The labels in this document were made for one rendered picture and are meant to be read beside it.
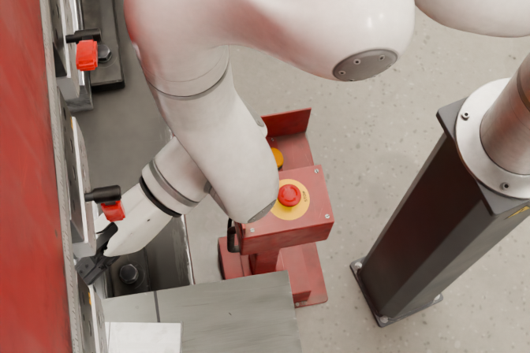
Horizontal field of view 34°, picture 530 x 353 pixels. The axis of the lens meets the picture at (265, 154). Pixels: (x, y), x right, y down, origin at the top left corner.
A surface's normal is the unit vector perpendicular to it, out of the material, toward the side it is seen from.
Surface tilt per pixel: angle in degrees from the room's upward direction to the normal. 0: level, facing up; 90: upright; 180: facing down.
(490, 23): 86
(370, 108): 0
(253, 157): 47
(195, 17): 68
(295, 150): 0
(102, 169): 0
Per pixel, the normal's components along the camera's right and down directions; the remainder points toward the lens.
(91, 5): 0.04, -0.35
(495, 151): -0.81, 0.54
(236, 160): 0.38, 0.26
